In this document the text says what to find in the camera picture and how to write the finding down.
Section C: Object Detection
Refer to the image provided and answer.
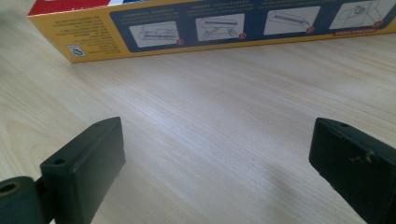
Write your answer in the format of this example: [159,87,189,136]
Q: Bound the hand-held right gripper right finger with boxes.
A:
[308,117,396,224]

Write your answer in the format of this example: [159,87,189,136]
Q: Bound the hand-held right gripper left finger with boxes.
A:
[39,116,127,224]

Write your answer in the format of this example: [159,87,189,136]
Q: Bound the yellow cardboard box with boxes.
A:
[27,0,396,64]

